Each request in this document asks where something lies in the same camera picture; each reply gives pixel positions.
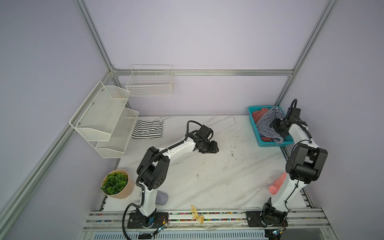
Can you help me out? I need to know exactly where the navy striped tank top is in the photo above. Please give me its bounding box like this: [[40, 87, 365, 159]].
[[256, 106, 285, 145]]

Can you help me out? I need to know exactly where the black white striped tank top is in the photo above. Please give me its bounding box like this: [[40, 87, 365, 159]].
[[132, 119, 164, 139]]

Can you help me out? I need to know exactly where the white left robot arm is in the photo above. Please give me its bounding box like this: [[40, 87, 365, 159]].
[[136, 121, 219, 218]]

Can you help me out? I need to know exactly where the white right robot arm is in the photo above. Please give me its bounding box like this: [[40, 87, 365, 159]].
[[261, 106, 328, 223]]

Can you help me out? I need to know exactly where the red tank top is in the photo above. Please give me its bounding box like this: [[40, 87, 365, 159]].
[[252, 108, 269, 124]]

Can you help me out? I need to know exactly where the teal plastic basket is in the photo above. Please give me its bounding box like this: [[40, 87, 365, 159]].
[[248, 106, 294, 147]]

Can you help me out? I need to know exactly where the grey felt pouch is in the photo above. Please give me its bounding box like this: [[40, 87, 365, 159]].
[[156, 191, 169, 206]]

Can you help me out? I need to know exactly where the yellow banana toy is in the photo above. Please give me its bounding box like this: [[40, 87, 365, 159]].
[[190, 205, 205, 225]]

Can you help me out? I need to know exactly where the potted green plant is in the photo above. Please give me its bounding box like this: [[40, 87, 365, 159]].
[[101, 170, 134, 199]]

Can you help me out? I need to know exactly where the white mesh two-tier shelf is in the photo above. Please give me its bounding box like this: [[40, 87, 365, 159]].
[[69, 82, 139, 159]]

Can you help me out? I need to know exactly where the white wire wall basket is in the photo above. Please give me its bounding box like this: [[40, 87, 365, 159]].
[[126, 65, 174, 97]]

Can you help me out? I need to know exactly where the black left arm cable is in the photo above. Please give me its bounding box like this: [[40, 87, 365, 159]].
[[121, 179, 146, 240]]

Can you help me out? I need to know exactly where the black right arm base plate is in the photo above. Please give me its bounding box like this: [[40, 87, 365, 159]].
[[246, 198, 289, 228]]

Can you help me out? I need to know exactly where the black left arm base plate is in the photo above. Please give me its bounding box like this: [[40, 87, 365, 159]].
[[126, 210, 169, 229]]

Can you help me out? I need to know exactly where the aluminium frame rail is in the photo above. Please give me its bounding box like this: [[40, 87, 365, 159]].
[[113, 68, 295, 76]]

